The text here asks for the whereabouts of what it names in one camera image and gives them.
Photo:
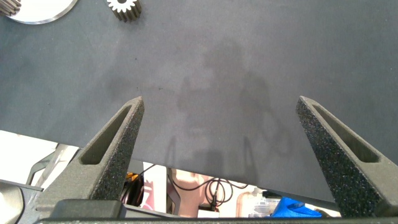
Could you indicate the small steel planetary gear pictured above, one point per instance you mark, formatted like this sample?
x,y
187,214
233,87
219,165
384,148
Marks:
x,y
129,6
9,7

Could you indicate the round white plate with pins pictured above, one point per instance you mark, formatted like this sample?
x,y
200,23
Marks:
x,y
46,9

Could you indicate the blue plastic object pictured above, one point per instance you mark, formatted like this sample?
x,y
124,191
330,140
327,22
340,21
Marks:
x,y
292,209

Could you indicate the dark rectangular mat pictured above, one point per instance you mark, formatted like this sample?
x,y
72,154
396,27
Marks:
x,y
217,62

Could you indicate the grey metal frame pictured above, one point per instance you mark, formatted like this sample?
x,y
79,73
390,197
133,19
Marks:
x,y
49,161

